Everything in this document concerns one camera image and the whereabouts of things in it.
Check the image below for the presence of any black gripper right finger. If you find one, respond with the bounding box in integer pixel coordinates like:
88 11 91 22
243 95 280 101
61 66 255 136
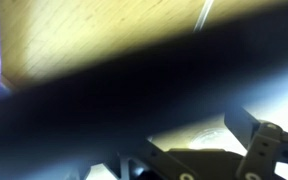
224 105 285 180

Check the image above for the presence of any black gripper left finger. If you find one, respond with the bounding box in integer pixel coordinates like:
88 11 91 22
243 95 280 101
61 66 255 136
107 139 198 180

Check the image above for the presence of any clear plastic straw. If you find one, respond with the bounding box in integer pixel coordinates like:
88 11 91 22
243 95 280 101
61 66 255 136
192 0 216 33

